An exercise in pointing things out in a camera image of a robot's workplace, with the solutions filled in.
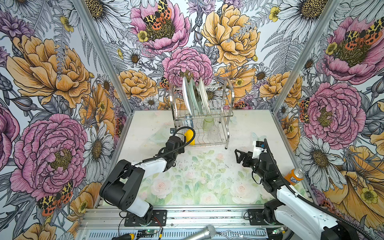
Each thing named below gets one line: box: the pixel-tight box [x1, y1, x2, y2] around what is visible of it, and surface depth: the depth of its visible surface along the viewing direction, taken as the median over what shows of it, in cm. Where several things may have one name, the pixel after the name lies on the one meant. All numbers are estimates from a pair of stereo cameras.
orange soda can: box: [284, 168, 305, 186], surface depth 79 cm
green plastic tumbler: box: [203, 115, 215, 132], surface depth 101 cm
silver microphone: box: [182, 225, 217, 240], surface depth 69 cm
